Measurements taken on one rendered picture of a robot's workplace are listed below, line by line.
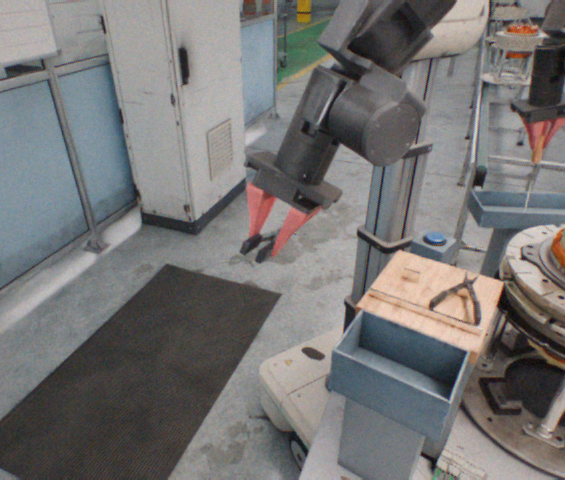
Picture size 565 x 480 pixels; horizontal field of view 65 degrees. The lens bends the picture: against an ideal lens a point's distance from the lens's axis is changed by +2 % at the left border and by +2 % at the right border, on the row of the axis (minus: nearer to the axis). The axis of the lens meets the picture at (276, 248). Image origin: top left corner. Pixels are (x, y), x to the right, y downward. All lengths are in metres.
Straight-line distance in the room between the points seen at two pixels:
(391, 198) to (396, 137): 0.72
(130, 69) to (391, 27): 2.40
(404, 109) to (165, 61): 2.29
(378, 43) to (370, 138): 0.10
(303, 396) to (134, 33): 2.03
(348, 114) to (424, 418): 0.43
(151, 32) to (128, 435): 1.94
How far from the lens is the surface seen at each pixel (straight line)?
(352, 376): 0.68
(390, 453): 0.79
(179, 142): 2.74
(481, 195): 1.20
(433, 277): 0.83
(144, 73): 2.74
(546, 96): 1.02
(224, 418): 1.91
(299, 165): 0.46
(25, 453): 2.02
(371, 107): 0.40
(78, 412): 2.06
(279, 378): 1.68
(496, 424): 0.99
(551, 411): 0.95
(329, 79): 0.45
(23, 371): 2.34
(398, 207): 1.14
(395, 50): 0.47
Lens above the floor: 1.54
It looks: 33 degrees down
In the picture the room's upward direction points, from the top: straight up
